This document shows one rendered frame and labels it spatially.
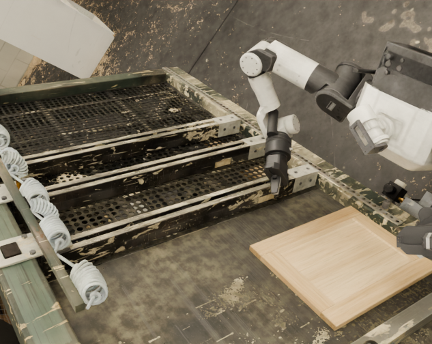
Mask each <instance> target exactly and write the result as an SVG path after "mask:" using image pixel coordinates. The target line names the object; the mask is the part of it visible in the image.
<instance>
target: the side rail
mask: <svg viewBox="0 0 432 344"><path fill-rule="evenodd" d="M166 75H167V74H166V73H165V72H163V71H162V70H160V69H157V70H146V71H140V72H130V73H124V74H114V75H108V76H97V77H91V78H80V79H74V80H69V81H57V82H52V83H41V84H35V85H25V86H19V87H8V88H2V89H0V105H3V104H12V103H17V102H26V101H32V100H41V99H47V98H56V97H61V96H70V95H75V94H84V93H89V92H95V91H104V90H110V89H119V88H124V87H133V86H139V85H148V84H153V83H162V82H166Z"/></svg>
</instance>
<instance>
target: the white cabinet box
mask: <svg viewBox="0 0 432 344"><path fill-rule="evenodd" d="M114 36H115V34H114V33H113V32H112V31H111V30H110V29H109V28H108V27H107V26H106V25H105V24H104V23H103V22H102V21H101V20H100V19H99V18H98V17H97V16H95V15H94V14H92V13H91V12H89V11H88V10H86V9H85V8H82V7H81V6H80V5H78V4H76V3H75V2H73V1H71V0H0V39H1V40H3V41H5V42H7V43H10V44H12V45H14V46H16V47H18V48H20V49H22V50H24V51H26V52H28V53H30V54H32V55H34V56H36V57H38V58H40V59H42V60H44V61H46V62H48V63H51V64H53V65H54V66H57V67H58V68H61V69H62V70H65V71H66V72H69V73H70V74H73V75H75V76H77V77H79V78H89V77H90V76H91V75H92V73H93V71H94V70H95V69H96V66H97V65H98V64H99V62H100V60H101V58H102V57H103V55H104V54H105V52H106V50H107V49H108V47H109V46H110V44H111V42H112V41H113V39H114Z"/></svg>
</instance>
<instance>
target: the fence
mask: <svg viewBox="0 0 432 344"><path fill-rule="evenodd" d="M431 320H432V293H430V294H429V295H427V296H425V297H424V298H422V299H421V300H419V301H417V302H416V303H414V304H413V305H411V306H409V307H408V308H406V309H405V310H404V311H401V312H400V313H399V314H397V315H395V316H394V317H392V318H391V319H389V320H388V321H386V322H384V323H383V324H381V325H380V326H378V327H376V328H375V329H373V330H372V331H370V332H368V333H367V334H365V335H364V336H362V337H360V338H359V339H357V340H356V341H354V342H353V343H351V344H364V342H365V341H367V340H373V341H376V342H377V343H378V344H391V343H393V342H394V343H395V344H398V343H400V342H401V341H402V340H403V339H405V338H407V337H408V336H409V335H411V334H413V333H414V332H415V331H417V330H418V329H420V328H421V327H423V326H424V325H426V324H427V323H429V322H430V321H431Z"/></svg>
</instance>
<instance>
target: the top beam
mask: <svg viewBox="0 0 432 344"><path fill-rule="evenodd" d="M22 234H23V233H22V231H21V230H20V228H19V226H18V224H17V222H16V220H15V218H14V217H13V215H12V213H11V211H10V209H9V207H8V205H7V203H2V204H0V241H3V240H7V239H10V238H15V237H17V236H20V235H22ZM0 296H1V299H2V301H3V304H4V306H5V309H6V311H7V313H8V316H9V318H10V321H11V323H12V325H13V328H14V331H15V333H16V336H17V338H18V341H19V343H20V344H80V342H79V340H78V338H77V336H76V334H75V332H74V331H73V329H72V327H71V325H70V322H69V321H68V319H67V317H66V315H65V313H64V311H63V309H62V307H61V306H60V304H59V302H58V300H57V298H56V296H55V294H54V293H53V290H52V289H51V286H50V285H49V283H48V281H47V279H46V277H45V275H44V273H43V271H42V269H41V268H40V266H39V264H38V262H37V260H36V258H33V259H29V260H26V261H24V262H20V263H17V264H14V265H12V266H8V267H4V268H0Z"/></svg>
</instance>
